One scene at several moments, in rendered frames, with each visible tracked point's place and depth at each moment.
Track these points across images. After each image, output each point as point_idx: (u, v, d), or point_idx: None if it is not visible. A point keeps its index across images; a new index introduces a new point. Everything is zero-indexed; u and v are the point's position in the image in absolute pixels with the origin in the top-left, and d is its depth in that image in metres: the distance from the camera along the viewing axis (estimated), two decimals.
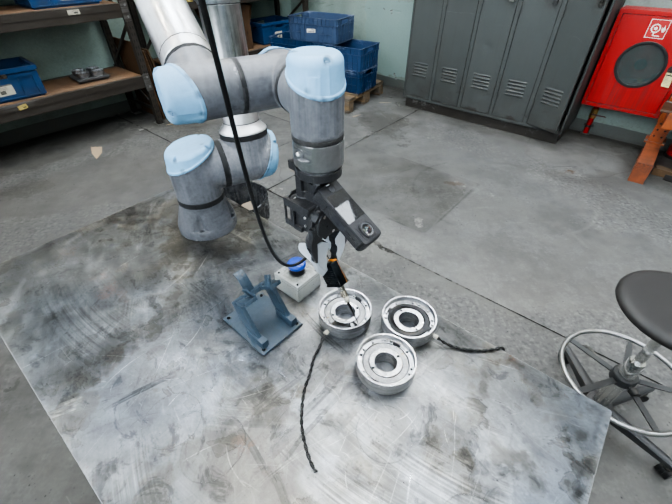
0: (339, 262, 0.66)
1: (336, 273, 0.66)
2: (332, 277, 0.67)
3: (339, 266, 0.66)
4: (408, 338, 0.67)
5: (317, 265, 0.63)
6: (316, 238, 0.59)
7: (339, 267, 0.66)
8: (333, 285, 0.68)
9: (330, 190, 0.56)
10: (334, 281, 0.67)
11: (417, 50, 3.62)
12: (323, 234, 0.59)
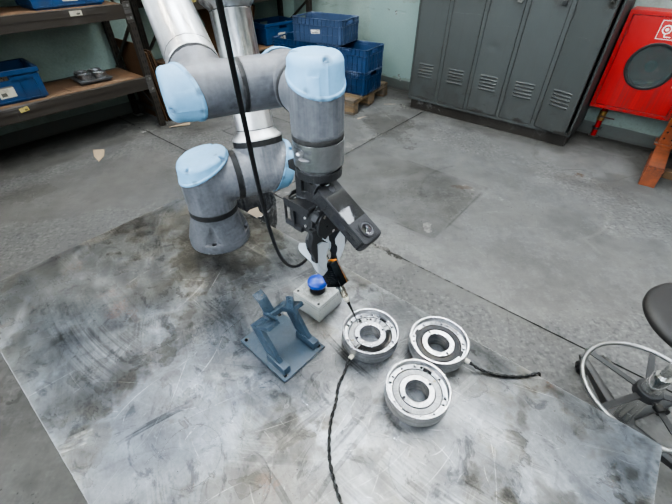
0: (339, 262, 0.66)
1: (336, 273, 0.66)
2: (332, 277, 0.67)
3: (339, 266, 0.66)
4: (440, 364, 0.62)
5: (317, 265, 0.63)
6: (316, 238, 0.59)
7: (339, 266, 0.66)
8: (333, 285, 0.68)
9: (330, 190, 0.56)
10: (334, 281, 0.67)
11: (423, 51, 3.58)
12: (323, 234, 0.59)
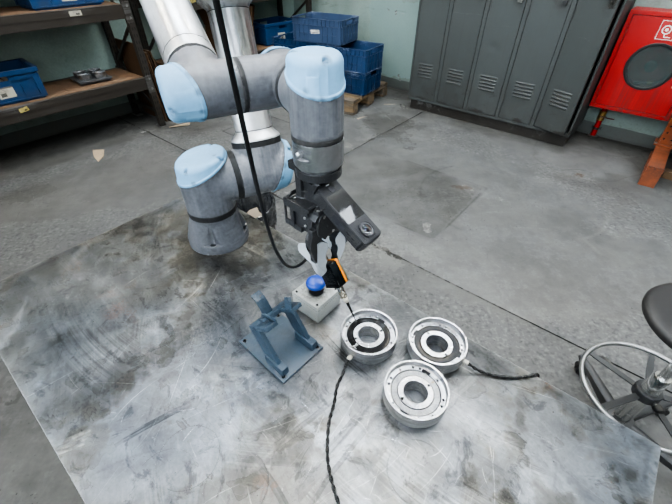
0: (340, 262, 0.66)
1: (335, 274, 0.65)
2: (331, 278, 0.66)
3: (340, 266, 0.66)
4: (438, 365, 0.62)
5: (316, 265, 0.63)
6: (316, 238, 0.59)
7: (340, 266, 0.66)
8: (332, 286, 0.67)
9: (330, 190, 0.56)
10: (333, 282, 0.67)
11: (422, 51, 3.57)
12: (323, 234, 0.59)
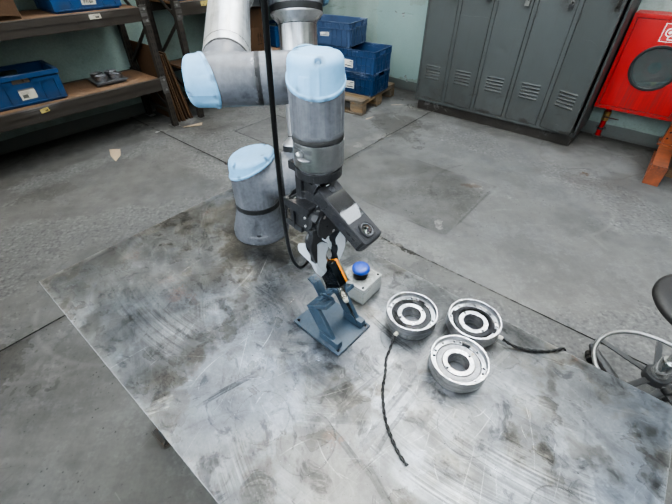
0: (340, 262, 0.66)
1: (335, 274, 0.65)
2: (331, 278, 0.66)
3: (340, 266, 0.66)
4: (477, 339, 0.70)
5: (316, 265, 0.63)
6: (316, 238, 0.59)
7: (340, 266, 0.66)
8: (332, 286, 0.67)
9: (330, 190, 0.56)
10: (333, 282, 0.67)
11: (430, 53, 3.65)
12: (323, 234, 0.59)
